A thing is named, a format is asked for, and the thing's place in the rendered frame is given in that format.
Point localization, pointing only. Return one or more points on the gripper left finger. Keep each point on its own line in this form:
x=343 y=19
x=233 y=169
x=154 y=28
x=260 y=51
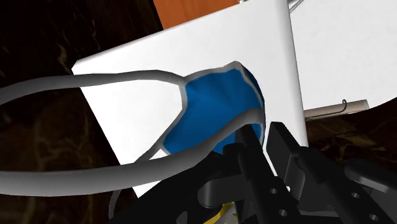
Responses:
x=257 y=186

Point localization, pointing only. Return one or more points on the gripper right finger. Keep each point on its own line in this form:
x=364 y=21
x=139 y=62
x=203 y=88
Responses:
x=322 y=183

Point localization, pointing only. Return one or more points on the yellow flat object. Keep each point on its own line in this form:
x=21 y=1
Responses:
x=220 y=213

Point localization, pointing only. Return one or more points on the grey bar with hook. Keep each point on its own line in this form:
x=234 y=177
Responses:
x=335 y=109

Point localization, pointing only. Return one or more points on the white toilet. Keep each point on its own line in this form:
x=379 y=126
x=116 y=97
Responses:
x=173 y=62

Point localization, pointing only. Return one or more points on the orange wooden panel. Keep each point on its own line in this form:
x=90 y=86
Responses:
x=186 y=11

